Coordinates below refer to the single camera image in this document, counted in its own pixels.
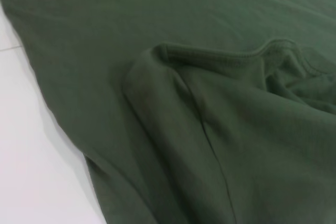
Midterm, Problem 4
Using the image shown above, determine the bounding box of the dark green FREE t-shirt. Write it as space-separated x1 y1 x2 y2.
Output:
0 0 336 224

